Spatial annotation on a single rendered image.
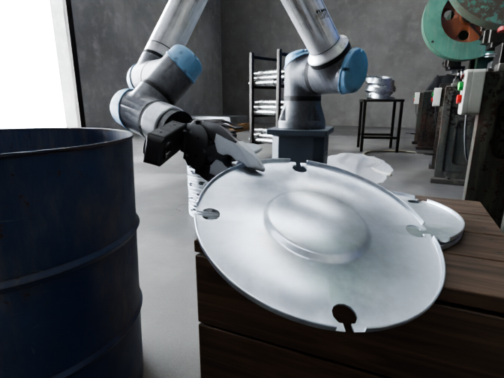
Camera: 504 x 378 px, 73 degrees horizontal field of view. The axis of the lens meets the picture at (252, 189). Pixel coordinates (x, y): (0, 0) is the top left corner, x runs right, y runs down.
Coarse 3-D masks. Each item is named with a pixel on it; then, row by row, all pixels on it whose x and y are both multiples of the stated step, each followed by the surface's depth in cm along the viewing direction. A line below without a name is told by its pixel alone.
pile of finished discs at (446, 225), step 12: (396, 192) 66; (408, 204) 60; (420, 204) 60; (432, 204) 60; (420, 216) 54; (432, 216) 54; (444, 216) 54; (456, 216) 53; (408, 228) 49; (432, 228) 49; (444, 228) 49; (456, 228) 49; (444, 240) 44; (456, 240) 46
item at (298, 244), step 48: (240, 192) 44; (288, 192) 45; (336, 192) 47; (384, 192) 49; (240, 240) 37; (288, 240) 37; (336, 240) 38; (384, 240) 40; (432, 240) 41; (240, 288) 31; (288, 288) 32; (336, 288) 33; (384, 288) 34; (432, 288) 35
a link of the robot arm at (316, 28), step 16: (288, 0) 80; (304, 0) 79; (320, 0) 81; (304, 16) 82; (320, 16) 82; (304, 32) 85; (320, 32) 84; (336, 32) 87; (320, 48) 87; (336, 48) 87; (352, 48) 88; (320, 64) 89; (336, 64) 89; (352, 64) 89; (320, 80) 95; (336, 80) 91; (352, 80) 91
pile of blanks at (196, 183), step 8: (192, 168) 155; (192, 176) 156; (200, 176) 154; (192, 184) 158; (200, 184) 155; (192, 192) 162; (200, 192) 156; (192, 200) 160; (192, 208) 162; (192, 216) 163; (208, 216) 157; (216, 216) 157
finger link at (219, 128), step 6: (204, 120) 52; (204, 126) 52; (210, 126) 51; (216, 126) 51; (222, 126) 50; (210, 132) 52; (216, 132) 51; (222, 132) 50; (228, 132) 50; (210, 138) 52; (228, 138) 50; (234, 138) 49
